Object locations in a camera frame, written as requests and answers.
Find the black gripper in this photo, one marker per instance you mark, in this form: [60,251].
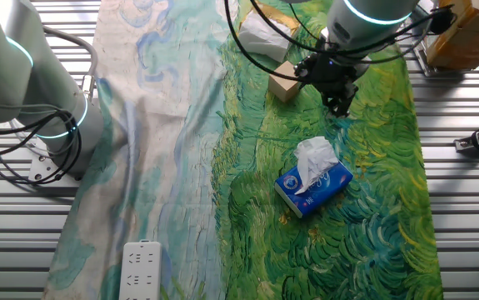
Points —
[328,73]

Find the small wooden block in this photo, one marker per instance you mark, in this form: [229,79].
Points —
[282,85]

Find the blue tissue pack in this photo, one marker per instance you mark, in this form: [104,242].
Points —
[318,191]

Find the gold tissue pack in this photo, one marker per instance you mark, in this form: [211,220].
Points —
[262,39]

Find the brown cardboard box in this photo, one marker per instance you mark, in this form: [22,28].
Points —
[466,35]

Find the painted landscape cloth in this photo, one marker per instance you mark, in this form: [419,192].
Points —
[347,250]

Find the white power strip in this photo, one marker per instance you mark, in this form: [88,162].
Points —
[140,271]

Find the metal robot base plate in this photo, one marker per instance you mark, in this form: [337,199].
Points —
[43,166]

